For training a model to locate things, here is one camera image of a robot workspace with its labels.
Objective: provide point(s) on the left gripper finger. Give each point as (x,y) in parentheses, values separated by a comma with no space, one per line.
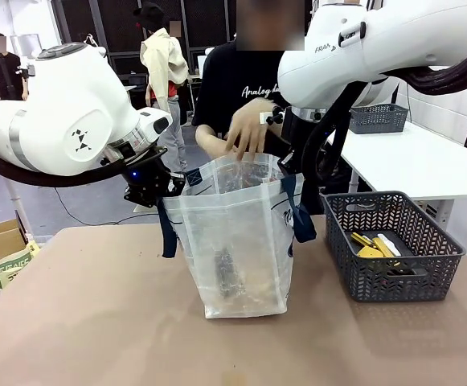
(173,191)
(178,178)

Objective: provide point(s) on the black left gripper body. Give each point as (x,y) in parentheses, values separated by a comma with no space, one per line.
(144,185)

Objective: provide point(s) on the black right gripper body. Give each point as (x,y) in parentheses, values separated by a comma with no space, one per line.
(297,136)

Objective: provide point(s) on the dark snack packet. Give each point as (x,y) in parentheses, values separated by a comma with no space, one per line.
(229,273)

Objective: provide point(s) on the dark grey plastic basket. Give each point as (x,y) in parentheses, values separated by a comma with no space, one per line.
(378,281)
(378,118)

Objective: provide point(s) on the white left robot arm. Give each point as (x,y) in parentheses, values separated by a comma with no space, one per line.
(56,120)

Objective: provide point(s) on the person's right forearm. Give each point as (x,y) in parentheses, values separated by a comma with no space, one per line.
(211,142)

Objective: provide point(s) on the yellow items in basket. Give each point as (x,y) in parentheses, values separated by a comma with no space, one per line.
(406,250)

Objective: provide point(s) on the person's left hand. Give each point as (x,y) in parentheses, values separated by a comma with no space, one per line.
(249,128)

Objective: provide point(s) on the person in black T-shirt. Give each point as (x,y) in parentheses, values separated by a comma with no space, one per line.
(225,92)

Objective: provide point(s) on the small yellow packet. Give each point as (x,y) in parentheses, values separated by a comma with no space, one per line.
(367,252)
(359,240)

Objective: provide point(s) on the mannequin with beige hoodie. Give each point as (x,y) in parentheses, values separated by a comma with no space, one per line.
(162,68)

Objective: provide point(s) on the white side table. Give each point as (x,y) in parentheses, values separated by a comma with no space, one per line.
(418,161)

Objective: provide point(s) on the white stand pole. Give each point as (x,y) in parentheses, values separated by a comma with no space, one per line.
(16,201)

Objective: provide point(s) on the long yellow packet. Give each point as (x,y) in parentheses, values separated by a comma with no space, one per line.
(383,247)

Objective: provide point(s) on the white flat packet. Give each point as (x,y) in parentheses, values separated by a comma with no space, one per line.
(390,243)

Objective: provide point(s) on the white sack with green print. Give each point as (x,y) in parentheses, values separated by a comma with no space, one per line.
(12,265)

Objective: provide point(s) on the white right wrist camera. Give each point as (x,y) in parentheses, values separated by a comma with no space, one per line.
(264,117)

